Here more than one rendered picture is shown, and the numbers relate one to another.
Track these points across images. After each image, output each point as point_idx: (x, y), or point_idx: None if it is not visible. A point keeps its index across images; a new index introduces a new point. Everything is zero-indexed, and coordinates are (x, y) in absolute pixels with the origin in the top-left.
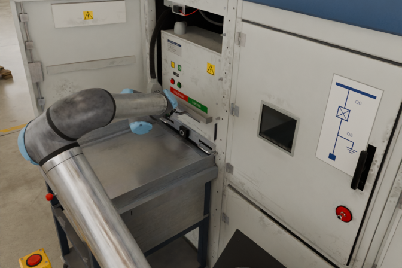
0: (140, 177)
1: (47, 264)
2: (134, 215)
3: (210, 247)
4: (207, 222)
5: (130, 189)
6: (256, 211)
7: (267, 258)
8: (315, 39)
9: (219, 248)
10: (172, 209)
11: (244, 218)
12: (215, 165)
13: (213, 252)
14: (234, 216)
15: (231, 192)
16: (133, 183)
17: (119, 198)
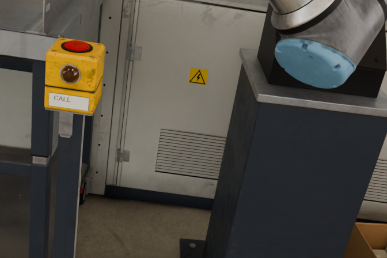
0: None
1: (103, 47)
2: (81, 25)
3: (95, 130)
4: None
5: None
6: (198, 6)
7: None
8: None
9: (114, 120)
10: (87, 38)
11: (174, 30)
12: None
13: (101, 135)
14: (154, 37)
15: (147, 0)
16: None
17: None
